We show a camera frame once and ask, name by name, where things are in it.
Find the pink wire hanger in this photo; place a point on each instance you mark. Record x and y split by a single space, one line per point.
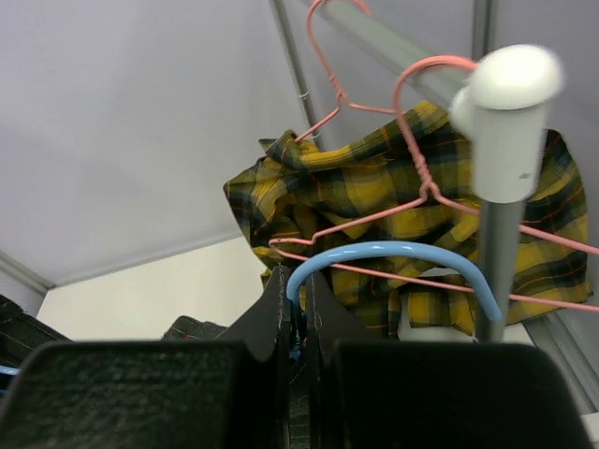
502 108
341 97

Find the dark green striped shirt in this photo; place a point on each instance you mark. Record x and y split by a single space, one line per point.
93 337

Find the grey clothes rack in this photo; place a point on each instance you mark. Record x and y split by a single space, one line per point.
499 226

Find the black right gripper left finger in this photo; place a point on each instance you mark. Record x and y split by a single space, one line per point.
154 393

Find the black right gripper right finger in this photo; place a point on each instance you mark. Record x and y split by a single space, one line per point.
369 392

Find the yellow plaid shirt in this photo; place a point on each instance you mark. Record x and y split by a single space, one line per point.
294 191

